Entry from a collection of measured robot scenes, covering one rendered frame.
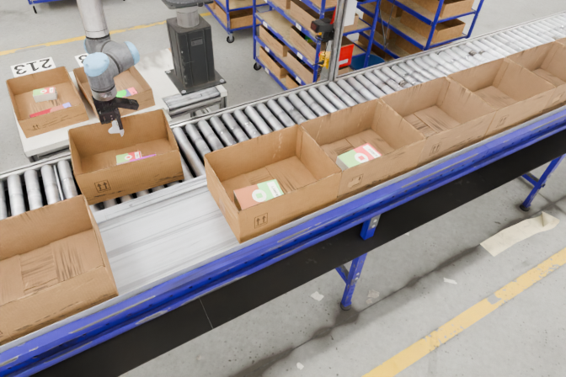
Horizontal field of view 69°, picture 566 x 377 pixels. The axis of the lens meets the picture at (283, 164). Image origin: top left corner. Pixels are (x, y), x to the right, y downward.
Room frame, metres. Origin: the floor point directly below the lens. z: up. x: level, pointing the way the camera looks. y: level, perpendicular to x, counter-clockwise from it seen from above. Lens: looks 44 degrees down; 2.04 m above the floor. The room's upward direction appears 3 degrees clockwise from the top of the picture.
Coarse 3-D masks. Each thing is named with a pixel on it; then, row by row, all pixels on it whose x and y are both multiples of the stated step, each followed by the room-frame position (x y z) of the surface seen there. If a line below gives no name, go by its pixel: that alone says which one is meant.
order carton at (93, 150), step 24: (144, 120) 1.41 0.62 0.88; (72, 144) 1.24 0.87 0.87; (96, 144) 1.32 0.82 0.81; (120, 144) 1.36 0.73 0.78; (144, 144) 1.39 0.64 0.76; (168, 144) 1.40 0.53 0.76; (72, 168) 1.06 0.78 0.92; (96, 168) 1.22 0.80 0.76; (120, 168) 1.09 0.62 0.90; (144, 168) 1.13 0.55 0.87; (168, 168) 1.17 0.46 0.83; (96, 192) 1.04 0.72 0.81; (120, 192) 1.08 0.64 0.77
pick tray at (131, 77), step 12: (84, 72) 1.86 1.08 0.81; (132, 72) 1.93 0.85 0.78; (84, 84) 1.83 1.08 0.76; (120, 84) 1.85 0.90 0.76; (132, 84) 1.86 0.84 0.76; (144, 84) 1.79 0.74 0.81; (84, 96) 1.73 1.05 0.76; (132, 96) 1.64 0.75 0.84; (144, 96) 1.67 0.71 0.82; (120, 108) 1.60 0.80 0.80; (144, 108) 1.66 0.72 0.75
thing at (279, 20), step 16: (272, 0) 3.10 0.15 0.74; (304, 0) 2.68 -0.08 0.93; (368, 0) 2.71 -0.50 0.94; (256, 16) 3.27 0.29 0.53; (272, 16) 3.26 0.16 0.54; (288, 16) 2.84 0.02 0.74; (320, 16) 2.50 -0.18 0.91; (272, 32) 3.03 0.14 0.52; (288, 32) 3.00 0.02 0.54; (304, 32) 2.65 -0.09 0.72; (352, 32) 2.67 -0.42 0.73; (272, 48) 3.10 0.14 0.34; (368, 48) 2.73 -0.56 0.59; (256, 64) 3.29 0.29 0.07; (304, 80) 2.65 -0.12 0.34
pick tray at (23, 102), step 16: (16, 80) 1.73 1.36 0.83; (32, 80) 1.76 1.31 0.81; (48, 80) 1.80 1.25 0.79; (64, 80) 1.84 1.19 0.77; (16, 96) 1.69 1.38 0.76; (32, 96) 1.70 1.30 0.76; (64, 96) 1.72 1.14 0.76; (16, 112) 1.49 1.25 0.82; (32, 112) 1.57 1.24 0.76; (64, 112) 1.50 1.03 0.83; (80, 112) 1.54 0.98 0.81; (32, 128) 1.41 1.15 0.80; (48, 128) 1.45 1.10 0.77
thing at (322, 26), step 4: (316, 20) 2.05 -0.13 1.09; (320, 20) 2.05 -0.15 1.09; (324, 20) 2.06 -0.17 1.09; (328, 20) 2.07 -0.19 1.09; (312, 24) 2.03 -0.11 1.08; (316, 24) 2.01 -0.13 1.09; (320, 24) 2.01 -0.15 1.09; (324, 24) 2.02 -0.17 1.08; (328, 24) 2.04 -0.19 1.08; (332, 24) 2.05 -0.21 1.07; (312, 28) 2.02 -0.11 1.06; (316, 28) 2.00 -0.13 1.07; (320, 28) 2.01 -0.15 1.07; (324, 28) 2.02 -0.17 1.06; (328, 28) 2.04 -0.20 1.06; (332, 28) 2.05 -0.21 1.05; (316, 32) 2.00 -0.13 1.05; (320, 32) 2.02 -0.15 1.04; (324, 32) 2.04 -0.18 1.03; (328, 32) 2.06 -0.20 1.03; (320, 36) 2.05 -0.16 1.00; (324, 36) 2.04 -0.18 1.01
